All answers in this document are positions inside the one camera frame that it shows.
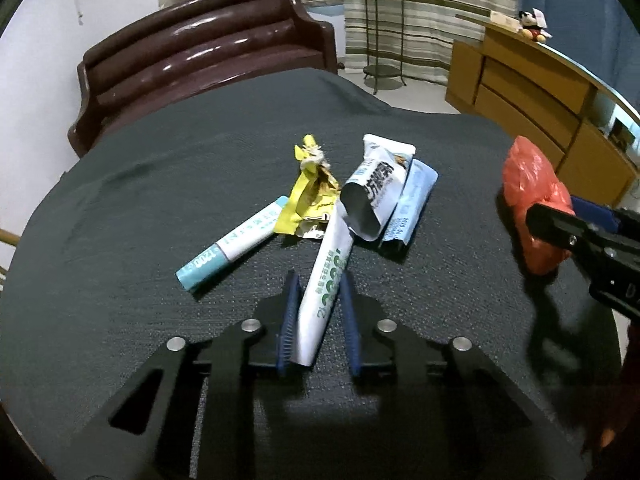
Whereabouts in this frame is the blue curtain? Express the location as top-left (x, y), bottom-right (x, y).
top-left (517, 0), bottom-right (640, 111)

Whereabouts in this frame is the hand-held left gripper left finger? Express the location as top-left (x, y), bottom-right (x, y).
top-left (75, 270), bottom-right (302, 480)

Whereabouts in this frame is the striped curtain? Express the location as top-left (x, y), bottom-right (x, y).
top-left (342, 0), bottom-right (521, 86)

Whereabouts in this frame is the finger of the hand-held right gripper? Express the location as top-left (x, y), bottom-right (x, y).
top-left (570, 195), bottom-right (640, 249)
top-left (525, 201), bottom-right (622, 267)

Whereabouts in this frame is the wooden cabinet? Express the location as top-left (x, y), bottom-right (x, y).
top-left (444, 12), bottom-right (640, 208)

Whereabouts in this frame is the blue white stick packet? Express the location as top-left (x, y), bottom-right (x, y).
top-left (175, 196), bottom-right (291, 295)

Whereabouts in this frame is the dark grey tablecloth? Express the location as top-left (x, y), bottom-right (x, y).
top-left (0, 67), bottom-right (623, 480)

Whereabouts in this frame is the wooden chair frame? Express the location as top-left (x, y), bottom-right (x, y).
top-left (0, 227), bottom-right (23, 281)

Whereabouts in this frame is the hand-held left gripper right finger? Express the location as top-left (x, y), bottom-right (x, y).
top-left (340, 270), bottom-right (588, 480)

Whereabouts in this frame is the yellow wrapper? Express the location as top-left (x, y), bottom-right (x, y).
top-left (272, 133), bottom-right (343, 241)

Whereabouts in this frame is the white packet dark print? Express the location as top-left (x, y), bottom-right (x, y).
top-left (340, 133), bottom-right (417, 242)

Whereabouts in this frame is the mouse plush toy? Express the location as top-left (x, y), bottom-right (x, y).
top-left (516, 8), bottom-right (553, 43)

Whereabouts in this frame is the black metal plant stand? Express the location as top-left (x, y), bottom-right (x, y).
top-left (357, 0), bottom-right (407, 96)

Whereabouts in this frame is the white green tube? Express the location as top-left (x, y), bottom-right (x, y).
top-left (295, 210), bottom-right (355, 368)

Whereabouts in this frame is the brown leather sofa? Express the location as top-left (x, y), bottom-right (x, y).
top-left (67, 0), bottom-right (337, 157)

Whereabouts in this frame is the red plastic bag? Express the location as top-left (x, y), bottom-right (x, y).
top-left (501, 135), bottom-right (573, 276)

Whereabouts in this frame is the dark small box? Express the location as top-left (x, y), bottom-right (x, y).
top-left (607, 117), bottom-right (638, 148)

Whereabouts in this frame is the light blue packet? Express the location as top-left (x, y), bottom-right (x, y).
top-left (378, 159), bottom-right (439, 256)

